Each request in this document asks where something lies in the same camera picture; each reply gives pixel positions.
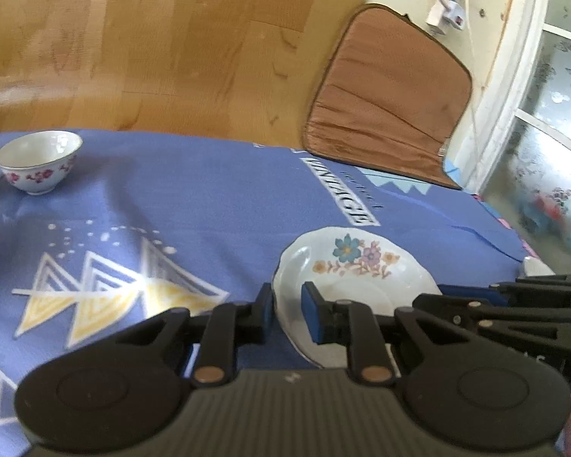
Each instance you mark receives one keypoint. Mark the frosted floral window pane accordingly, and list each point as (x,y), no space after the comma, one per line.
(547,152)

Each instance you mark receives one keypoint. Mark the white plug adapter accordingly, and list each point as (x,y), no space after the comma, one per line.
(445,19)

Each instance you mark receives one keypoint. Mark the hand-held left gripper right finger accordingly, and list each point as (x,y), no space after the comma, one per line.
(311,315)

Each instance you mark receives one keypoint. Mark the large white floral plate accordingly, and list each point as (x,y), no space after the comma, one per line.
(385,285)

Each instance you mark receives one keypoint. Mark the white pink-floral bowl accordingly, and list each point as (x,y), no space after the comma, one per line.
(38,157)

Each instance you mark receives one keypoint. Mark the wood-pattern vinyl sheet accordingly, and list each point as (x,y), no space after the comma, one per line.
(147,43)

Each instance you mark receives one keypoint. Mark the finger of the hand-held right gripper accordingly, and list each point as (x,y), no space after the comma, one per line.
(457,309)
(466,292)

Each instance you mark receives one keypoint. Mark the white window frame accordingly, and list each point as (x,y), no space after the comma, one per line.
(514,57)

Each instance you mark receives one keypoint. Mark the blue printed blanket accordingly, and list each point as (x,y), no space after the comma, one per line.
(195,209)

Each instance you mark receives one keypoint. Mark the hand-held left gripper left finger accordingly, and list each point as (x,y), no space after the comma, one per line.
(265,312)

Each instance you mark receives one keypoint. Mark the brown seat cushion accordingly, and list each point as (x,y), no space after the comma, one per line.
(385,104)

